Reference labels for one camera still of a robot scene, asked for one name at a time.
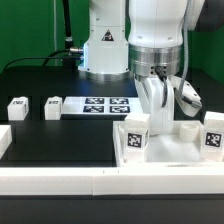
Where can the white front fence bar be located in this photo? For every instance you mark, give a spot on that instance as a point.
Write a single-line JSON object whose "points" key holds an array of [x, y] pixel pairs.
{"points": [[111, 181]]}

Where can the white square tabletop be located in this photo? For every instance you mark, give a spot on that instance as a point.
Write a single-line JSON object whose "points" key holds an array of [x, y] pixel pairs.
{"points": [[166, 150]]}

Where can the white left fence bar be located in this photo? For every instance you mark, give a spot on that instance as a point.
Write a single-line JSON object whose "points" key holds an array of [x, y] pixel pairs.
{"points": [[5, 138]]}

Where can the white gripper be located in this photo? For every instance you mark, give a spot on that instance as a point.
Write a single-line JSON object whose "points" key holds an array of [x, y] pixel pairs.
{"points": [[150, 92]]}

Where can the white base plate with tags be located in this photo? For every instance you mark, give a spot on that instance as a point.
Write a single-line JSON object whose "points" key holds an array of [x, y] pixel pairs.
{"points": [[101, 105]]}

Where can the white fence bar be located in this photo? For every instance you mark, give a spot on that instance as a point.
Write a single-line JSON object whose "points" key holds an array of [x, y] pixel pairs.
{"points": [[111, 181], [5, 138]]}

